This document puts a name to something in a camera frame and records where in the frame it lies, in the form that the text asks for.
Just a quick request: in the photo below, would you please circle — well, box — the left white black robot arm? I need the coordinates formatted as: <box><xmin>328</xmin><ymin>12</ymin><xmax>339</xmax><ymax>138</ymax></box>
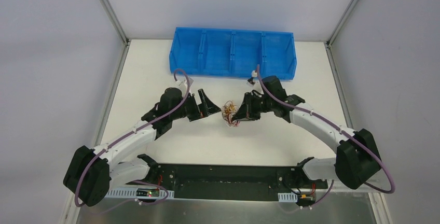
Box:
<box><xmin>63</xmin><ymin>88</ymin><xmax>221</xmax><ymax>207</ymax></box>

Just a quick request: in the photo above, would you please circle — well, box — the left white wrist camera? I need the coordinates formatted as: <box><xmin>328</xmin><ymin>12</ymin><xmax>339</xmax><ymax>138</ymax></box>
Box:
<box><xmin>176</xmin><ymin>78</ymin><xmax>194</xmax><ymax>93</ymax></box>

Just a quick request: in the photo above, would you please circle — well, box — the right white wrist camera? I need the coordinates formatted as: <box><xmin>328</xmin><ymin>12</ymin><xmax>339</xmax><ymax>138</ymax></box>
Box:
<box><xmin>247</xmin><ymin>71</ymin><xmax>258</xmax><ymax>87</ymax></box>

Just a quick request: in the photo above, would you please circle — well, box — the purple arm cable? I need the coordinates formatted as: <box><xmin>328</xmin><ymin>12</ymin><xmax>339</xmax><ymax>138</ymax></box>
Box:
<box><xmin>74</xmin><ymin>68</ymin><xmax>192</xmax><ymax>208</ymax></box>
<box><xmin>256</xmin><ymin>65</ymin><xmax>396</xmax><ymax>194</ymax></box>

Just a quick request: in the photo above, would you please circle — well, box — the blue four-compartment plastic bin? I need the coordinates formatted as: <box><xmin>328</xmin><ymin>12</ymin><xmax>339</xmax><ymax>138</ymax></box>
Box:
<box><xmin>169</xmin><ymin>27</ymin><xmax>297</xmax><ymax>80</ymax></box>

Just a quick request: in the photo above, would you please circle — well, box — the left white slotted cable duct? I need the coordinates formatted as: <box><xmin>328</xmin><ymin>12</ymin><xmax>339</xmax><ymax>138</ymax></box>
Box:
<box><xmin>105</xmin><ymin>187</ymin><xmax>174</xmax><ymax>200</ymax></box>

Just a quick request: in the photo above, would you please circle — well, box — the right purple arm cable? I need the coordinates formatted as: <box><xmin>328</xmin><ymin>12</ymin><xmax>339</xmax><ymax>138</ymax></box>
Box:
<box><xmin>256</xmin><ymin>65</ymin><xmax>396</xmax><ymax>194</ymax></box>

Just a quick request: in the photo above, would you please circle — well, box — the white slotted cable duct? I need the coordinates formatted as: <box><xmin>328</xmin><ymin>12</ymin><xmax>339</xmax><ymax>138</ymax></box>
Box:
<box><xmin>278</xmin><ymin>192</ymin><xmax>298</xmax><ymax>203</ymax></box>
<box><xmin>105</xmin><ymin>187</ymin><xmax>174</xmax><ymax>200</ymax></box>

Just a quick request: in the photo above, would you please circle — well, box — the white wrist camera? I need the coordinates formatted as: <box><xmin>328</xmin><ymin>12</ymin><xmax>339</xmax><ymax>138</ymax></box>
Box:
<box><xmin>247</xmin><ymin>71</ymin><xmax>258</xmax><ymax>87</ymax></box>
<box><xmin>176</xmin><ymin>78</ymin><xmax>194</xmax><ymax>93</ymax></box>

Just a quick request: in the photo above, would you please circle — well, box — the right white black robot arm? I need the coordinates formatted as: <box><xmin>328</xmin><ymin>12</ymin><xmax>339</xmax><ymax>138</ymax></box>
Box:
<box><xmin>231</xmin><ymin>76</ymin><xmax>381</xmax><ymax>189</ymax></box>

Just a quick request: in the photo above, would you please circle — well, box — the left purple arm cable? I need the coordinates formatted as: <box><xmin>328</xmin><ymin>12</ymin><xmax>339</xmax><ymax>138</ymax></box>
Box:
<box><xmin>74</xmin><ymin>68</ymin><xmax>192</xmax><ymax>208</ymax></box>

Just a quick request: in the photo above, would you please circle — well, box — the red orange wire bundle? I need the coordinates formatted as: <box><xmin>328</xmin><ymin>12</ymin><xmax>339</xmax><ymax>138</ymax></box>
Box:
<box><xmin>221</xmin><ymin>101</ymin><xmax>241</xmax><ymax>128</ymax></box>

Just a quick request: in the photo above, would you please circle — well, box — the right white slotted cable duct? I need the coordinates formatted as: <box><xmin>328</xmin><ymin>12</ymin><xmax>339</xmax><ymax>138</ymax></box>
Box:
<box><xmin>278</xmin><ymin>192</ymin><xmax>298</xmax><ymax>203</ymax></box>

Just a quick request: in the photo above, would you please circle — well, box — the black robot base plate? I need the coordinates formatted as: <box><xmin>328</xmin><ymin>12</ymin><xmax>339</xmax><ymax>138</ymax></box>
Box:
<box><xmin>138</xmin><ymin>155</ymin><xmax>328</xmax><ymax>202</ymax></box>

